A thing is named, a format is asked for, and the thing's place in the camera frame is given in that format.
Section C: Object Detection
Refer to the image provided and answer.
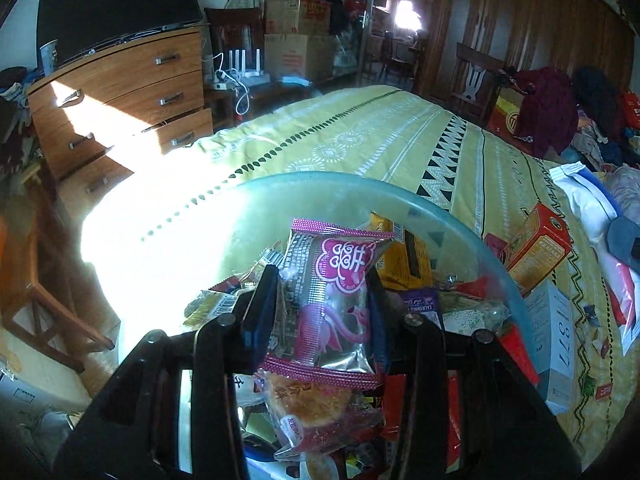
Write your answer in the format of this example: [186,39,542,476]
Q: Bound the cardboard box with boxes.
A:
[263,34,336,82]
[265,0,332,36]

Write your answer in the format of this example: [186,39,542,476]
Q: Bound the red box with gold emblem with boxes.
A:
[487,82,546,151]

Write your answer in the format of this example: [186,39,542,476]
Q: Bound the orange box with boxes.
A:
[502,202,573,293]

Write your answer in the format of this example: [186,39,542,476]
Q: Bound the black television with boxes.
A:
[36,0,203,68]

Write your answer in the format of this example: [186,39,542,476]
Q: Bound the wooden wardrobe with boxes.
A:
[420,0,640,126]

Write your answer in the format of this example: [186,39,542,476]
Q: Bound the grey cloth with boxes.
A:
[606,214,640,273]

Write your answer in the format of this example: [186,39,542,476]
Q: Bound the brown chair with pale backrest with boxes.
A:
[447,42,506,121]

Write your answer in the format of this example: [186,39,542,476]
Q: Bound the pink snack packet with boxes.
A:
[254,217,396,393]

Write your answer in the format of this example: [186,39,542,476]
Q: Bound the white bag with blue trim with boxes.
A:
[550,161,621,271]

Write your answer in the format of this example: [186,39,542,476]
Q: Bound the clear glass bowl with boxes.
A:
[120,170,542,480]

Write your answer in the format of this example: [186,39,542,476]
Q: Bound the flat red box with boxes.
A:
[482,232,511,261]

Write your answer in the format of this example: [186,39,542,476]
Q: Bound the dark garment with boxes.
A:
[572,66,626,146]

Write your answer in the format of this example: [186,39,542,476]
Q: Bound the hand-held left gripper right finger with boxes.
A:
[367,280,583,480]

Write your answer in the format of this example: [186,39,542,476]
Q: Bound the wooden dresser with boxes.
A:
[27,25,216,221]

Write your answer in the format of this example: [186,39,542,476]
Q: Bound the pile of clothes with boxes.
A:
[0,66,43,171]

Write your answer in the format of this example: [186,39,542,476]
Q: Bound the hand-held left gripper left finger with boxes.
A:
[52,264,281,480]

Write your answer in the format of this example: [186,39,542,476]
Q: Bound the paper cup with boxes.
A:
[39,39,61,74]

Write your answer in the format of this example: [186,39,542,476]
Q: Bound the maroon garment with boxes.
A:
[510,66,581,158]

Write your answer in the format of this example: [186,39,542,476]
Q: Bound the red and white packet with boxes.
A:
[597,255,640,356]

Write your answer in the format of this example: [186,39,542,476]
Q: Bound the light wooden chair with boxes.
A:
[0,160,116,373]

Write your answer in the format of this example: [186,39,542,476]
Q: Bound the white router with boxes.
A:
[227,49,271,84]

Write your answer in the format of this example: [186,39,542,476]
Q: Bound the white power strip with cables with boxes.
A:
[202,52,251,121]

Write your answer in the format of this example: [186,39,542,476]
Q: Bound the dark wooden chair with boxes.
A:
[204,6,266,76]

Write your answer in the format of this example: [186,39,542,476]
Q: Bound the grey white box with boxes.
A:
[522,280,576,416]

